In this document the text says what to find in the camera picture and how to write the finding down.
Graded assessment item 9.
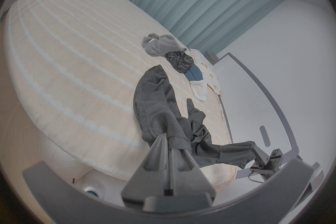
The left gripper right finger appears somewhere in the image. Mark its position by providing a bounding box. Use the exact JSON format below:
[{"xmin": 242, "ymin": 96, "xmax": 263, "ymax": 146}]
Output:
[{"xmin": 169, "ymin": 149, "xmax": 216, "ymax": 202}]

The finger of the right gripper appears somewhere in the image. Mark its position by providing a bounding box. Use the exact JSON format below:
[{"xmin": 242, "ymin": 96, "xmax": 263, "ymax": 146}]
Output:
[{"xmin": 251, "ymin": 145, "xmax": 271, "ymax": 165}]

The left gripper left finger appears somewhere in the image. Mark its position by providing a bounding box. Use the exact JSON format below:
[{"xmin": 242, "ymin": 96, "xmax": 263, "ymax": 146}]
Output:
[{"xmin": 121, "ymin": 132, "xmax": 169, "ymax": 204}]

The black T-shirt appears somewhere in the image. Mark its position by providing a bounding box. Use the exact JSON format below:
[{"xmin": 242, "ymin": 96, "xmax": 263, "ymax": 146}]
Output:
[{"xmin": 133, "ymin": 64, "xmax": 256, "ymax": 169}]

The bed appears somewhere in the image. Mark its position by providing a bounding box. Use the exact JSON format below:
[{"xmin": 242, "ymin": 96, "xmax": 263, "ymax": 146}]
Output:
[{"xmin": 4, "ymin": 0, "xmax": 300, "ymax": 189}]

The white garment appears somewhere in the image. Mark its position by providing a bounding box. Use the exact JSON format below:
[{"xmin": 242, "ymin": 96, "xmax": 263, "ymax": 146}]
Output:
[{"xmin": 189, "ymin": 79, "xmax": 208, "ymax": 102}]

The white printed pillow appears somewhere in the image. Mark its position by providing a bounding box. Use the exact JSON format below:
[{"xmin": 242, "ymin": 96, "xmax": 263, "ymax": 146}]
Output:
[{"xmin": 190, "ymin": 48, "xmax": 222, "ymax": 95}]

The black shiny garment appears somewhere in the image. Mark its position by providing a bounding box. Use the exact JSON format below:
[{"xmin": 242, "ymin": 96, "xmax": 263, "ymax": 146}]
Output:
[{"xmin": 165, "ymin": 50, "xmax": 195, "ymax": 74}]

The grey garment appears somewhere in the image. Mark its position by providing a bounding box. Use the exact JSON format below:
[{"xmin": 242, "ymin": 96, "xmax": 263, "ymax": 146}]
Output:
[{"xmin": 142, "ymin": 33, "xmax": 187, "ymax": 57}]

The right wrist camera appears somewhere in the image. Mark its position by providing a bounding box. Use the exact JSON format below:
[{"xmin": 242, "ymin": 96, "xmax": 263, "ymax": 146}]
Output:
[{"xmin": 270, "ymin": 149, "xmax": 284, "ymax": 166}]

